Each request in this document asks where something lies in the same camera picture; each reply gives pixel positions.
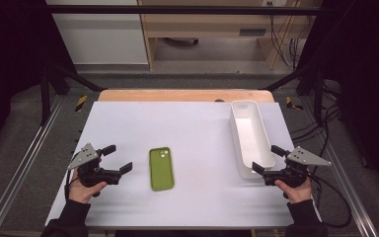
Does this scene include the green phone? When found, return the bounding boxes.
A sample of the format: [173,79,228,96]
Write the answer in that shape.
[148,146,176,192]

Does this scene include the black floor cables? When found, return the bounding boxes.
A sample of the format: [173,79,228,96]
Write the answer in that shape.
[290,83,343,144]

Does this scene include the person's left hand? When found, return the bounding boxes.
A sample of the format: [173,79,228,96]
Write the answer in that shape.
[68,169,109,204]

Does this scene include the black curtain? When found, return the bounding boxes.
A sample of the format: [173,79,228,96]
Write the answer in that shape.
[0,0,77,160]
[297,0,379,193]

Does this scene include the black frame strut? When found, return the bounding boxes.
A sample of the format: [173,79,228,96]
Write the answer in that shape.
[262,62,326,125]
[39,61,107,126]

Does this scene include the yellow black tape strip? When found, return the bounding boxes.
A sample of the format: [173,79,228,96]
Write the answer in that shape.
[74,94,89,113]
[285,96,305,112]

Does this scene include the black horizontal frame bar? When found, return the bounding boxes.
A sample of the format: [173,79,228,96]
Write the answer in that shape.
[26,4,343,15]

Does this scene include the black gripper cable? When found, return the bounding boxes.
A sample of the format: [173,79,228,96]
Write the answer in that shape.
[305,171,353,229]

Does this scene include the wooden desk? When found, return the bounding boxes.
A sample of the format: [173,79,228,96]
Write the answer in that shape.
[137,0,324,71]

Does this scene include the white plastic bin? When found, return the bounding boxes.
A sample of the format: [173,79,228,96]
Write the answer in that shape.
[229,100,276,181]

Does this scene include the hanging black cables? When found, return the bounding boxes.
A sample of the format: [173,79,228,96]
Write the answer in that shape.
[268,2,308,70]

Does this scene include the white cabinet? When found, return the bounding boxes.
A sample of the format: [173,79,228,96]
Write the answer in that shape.
[44,0,149,65]

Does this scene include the aluminium rail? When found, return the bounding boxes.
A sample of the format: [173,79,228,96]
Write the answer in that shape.
[0,97,65,237]
[300,97,379,237]

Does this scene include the wooden table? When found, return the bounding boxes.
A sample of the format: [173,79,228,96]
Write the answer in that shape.
[98,88,275,103]

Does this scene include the person's right hand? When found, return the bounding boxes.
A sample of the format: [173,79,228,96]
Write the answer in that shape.
[273,177,314,204]

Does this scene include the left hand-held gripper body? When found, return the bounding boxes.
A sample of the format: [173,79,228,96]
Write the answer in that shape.
[66,142,123,198]

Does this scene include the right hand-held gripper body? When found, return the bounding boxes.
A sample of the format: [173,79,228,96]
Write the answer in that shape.
[262,146,332,190]

